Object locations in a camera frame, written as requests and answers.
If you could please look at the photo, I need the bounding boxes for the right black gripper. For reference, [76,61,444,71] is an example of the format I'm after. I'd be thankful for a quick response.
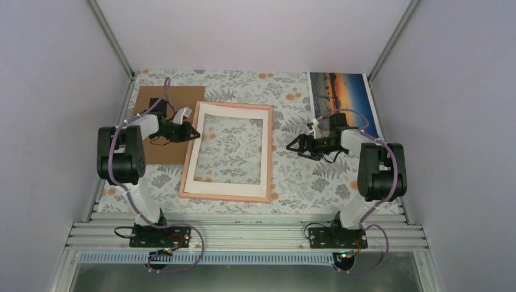
[286,134,345,161]

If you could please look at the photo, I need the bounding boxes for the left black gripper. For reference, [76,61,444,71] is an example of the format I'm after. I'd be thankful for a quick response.
[154,122,200,142]

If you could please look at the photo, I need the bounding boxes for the brown cardboard backing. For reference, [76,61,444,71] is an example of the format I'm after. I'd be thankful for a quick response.
[143,86,205,165]

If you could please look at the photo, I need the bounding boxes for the white mat board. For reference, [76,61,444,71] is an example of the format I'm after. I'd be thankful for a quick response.
[184,102,270,198]

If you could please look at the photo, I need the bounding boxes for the sunset photo print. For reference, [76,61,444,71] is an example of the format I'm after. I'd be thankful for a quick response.
[307,72,384,139]

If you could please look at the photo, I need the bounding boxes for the pink photo frame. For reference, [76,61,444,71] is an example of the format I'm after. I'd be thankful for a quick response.
[178,100,275,204]

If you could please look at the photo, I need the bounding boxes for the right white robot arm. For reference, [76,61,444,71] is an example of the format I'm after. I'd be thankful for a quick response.
[286,109,408,248]

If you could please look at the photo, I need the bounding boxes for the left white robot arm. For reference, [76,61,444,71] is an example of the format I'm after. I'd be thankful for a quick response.
[96,98,200,246]

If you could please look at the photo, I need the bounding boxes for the floral table cloth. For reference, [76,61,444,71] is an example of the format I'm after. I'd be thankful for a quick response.
[96,69,400,215]

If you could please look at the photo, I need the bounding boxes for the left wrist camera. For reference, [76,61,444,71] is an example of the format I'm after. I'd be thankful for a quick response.
[172,107,192,125]

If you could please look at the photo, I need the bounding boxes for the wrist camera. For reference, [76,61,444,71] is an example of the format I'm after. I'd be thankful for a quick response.
[307,119,321,138]
[172,107,192,125]

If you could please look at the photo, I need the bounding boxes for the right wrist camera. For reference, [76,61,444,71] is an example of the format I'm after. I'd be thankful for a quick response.
[307,119,321,138]

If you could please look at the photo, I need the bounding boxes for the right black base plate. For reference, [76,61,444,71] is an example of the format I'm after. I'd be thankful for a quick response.
[308,227,368,249]

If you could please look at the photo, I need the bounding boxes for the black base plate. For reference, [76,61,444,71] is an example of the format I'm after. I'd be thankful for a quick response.
[308,227,368,249]
[129,225,192,249]

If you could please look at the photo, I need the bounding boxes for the aluminium rail base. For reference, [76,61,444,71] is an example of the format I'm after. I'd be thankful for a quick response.
[50,212,442,291]

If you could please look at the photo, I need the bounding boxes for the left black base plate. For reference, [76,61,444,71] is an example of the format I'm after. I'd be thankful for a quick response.
[129,225,192,249]

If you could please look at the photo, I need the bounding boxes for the left aluminium corner post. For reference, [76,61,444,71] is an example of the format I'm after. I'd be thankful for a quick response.
[86,0,135,80]

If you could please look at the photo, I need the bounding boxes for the aluminium corner post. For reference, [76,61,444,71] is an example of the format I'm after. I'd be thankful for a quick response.
[368,0,420,86]
[86,0,135,80]

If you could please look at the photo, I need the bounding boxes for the grey slotted cable duct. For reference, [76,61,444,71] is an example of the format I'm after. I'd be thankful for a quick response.
[78,251,333,266]

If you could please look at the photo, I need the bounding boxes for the right aluminium corner post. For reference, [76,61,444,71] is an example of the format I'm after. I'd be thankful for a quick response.
[368,0,420,86]

